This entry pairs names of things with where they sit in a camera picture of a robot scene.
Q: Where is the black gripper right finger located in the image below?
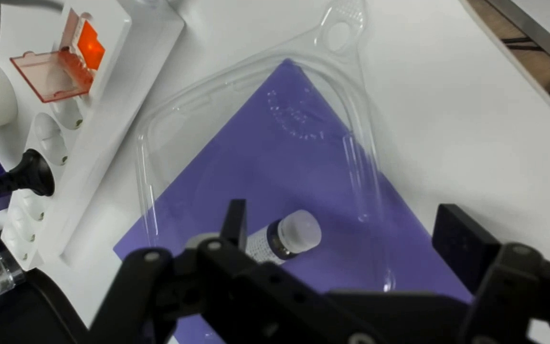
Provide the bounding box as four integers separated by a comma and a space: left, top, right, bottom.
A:
431, 204, 500, 294

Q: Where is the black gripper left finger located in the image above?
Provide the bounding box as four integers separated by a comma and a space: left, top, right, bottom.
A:
219, 198, 246, 248

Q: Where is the loose white tube black cap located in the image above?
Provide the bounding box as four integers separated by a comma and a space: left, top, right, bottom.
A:
185, 209, 323, 263

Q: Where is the purple paper sheet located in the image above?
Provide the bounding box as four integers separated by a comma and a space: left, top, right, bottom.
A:
113, 57, 473, 344

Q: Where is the white power strip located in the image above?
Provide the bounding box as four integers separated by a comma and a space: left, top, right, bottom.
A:
2, 0, 183, 269

